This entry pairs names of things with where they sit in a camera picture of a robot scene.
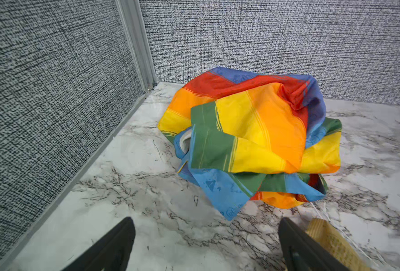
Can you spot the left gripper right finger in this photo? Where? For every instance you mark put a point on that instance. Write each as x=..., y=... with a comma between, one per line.
x=303, y=253

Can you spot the rainbow striped cloth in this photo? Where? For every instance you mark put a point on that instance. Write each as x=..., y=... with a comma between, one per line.
x=242, y=137

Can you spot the gold snack bag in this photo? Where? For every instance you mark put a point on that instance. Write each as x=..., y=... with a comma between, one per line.
x=332, y=241

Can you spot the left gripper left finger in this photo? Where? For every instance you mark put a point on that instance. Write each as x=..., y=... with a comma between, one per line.
x=111, y=252

